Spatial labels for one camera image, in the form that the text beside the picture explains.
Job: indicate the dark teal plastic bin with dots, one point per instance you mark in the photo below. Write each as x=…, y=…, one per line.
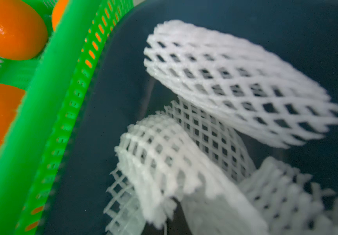
x=303, y=33

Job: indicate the white foam net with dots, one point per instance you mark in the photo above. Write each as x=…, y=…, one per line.
x=240, y=83
x=290, y=202
x=220, y=143
x=166, y=169

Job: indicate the green plastic mesh basket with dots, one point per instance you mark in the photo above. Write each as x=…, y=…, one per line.
x=55, y=84

